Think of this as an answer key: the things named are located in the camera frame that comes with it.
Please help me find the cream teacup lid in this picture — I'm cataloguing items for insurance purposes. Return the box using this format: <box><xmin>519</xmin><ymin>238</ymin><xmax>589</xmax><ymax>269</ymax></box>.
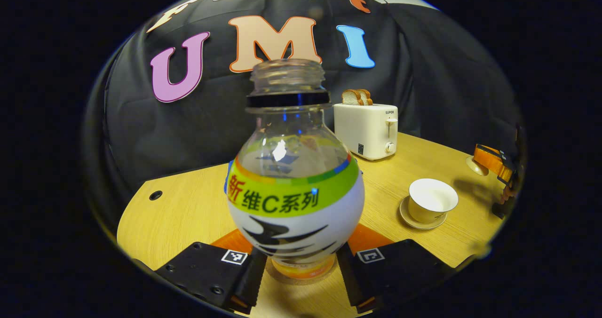
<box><xmin>466</xmin><ymin>154</ymin><xmax>490</xmax><ymax>177</ymax></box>

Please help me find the cream saucer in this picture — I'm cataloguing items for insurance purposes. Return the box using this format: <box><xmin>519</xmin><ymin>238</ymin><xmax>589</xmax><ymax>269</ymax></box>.
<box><xmin>399</xmin><ymin>196</ymin><xmax>448</xmax><ymax>231</ymax></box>

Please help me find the white label water bottle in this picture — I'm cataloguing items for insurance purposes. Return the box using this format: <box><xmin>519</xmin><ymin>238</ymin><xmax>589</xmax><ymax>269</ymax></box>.
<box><xmin>226</xmin><ymin>58</ymin><xmax>366</xmax><ymax>281</ymax></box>

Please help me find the cream toaster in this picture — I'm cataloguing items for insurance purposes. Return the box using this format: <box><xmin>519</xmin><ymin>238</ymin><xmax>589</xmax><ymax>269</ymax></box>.
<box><xmin>333</xmin><ymin>103</ymin><xmax>399</xmax><ymax>162</ymax></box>

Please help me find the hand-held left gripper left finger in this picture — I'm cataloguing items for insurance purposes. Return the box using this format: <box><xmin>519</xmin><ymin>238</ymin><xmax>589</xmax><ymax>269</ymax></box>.
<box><xmin>154</xmin><ymin>229</ymin><xmax>268</xmax><ymax>315</ymax></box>

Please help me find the cream teacup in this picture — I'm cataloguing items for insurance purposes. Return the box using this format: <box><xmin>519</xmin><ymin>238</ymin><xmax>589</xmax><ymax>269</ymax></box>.
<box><xmin>408</xmin><ymin>178</ymin><xmax>459</xmax><ymax>224</ymax></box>

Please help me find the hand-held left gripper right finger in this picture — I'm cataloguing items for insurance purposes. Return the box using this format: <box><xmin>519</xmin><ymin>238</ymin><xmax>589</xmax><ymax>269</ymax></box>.
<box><xmin>336</xmin><ymin>223</ymin><xmax>459</xmax><ymax>314</ymax></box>

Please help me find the black backdrop cloth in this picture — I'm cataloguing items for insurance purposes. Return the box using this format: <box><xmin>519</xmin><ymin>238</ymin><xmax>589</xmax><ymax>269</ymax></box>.
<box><xmin>82</xmin><ymin>0</ymin><xmax>525</xmax><ymax>217</ymax></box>

